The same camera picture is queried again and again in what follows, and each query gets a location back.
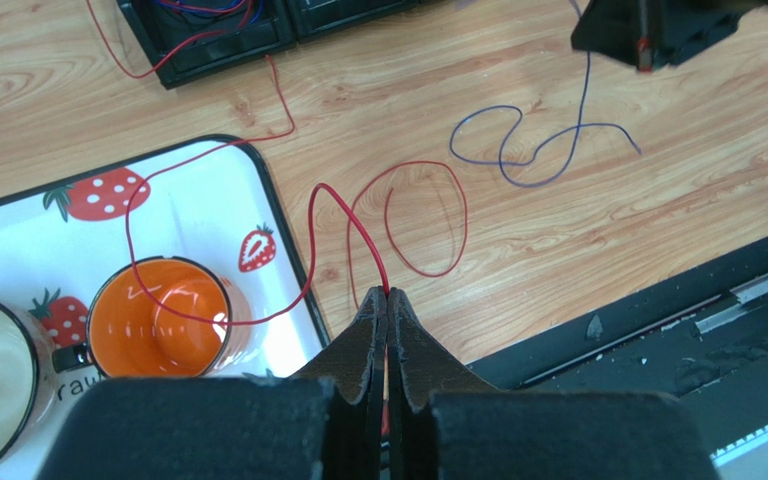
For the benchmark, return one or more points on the orange cup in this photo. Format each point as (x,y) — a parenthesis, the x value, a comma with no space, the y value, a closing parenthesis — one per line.
(168,317)

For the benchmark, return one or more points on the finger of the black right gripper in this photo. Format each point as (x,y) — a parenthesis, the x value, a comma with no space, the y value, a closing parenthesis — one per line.
(649,35)

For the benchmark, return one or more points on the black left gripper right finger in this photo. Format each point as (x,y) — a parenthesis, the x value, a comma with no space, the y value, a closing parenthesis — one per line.
(448,423)

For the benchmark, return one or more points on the strawberry print tray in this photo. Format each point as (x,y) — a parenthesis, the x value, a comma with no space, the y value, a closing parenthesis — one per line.
(210,201)

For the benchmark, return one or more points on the black compartment organizer box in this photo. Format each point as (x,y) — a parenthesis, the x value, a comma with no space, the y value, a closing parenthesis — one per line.
(189,40)

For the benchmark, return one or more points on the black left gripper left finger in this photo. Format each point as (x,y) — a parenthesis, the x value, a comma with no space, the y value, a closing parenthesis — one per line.
(322,422)

